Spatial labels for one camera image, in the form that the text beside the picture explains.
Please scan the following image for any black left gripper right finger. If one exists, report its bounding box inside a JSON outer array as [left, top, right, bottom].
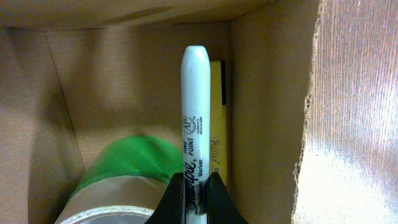
[[200, 172, 248, 224]]

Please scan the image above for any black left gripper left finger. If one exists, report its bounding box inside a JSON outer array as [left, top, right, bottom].
[[145, 172, 185, 224]]

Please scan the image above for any green tape roll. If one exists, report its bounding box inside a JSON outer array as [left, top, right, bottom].
[[71, 135, 183, 197]]

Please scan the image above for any yellow highlighter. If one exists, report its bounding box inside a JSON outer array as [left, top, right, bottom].
[[210, 60, 228, 185]]

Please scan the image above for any black and white marker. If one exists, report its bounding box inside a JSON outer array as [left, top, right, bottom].
[[181, 45, 211, 224]]

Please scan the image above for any brown cardboard box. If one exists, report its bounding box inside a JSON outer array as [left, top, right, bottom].
[[1, 1, 319, 223]]

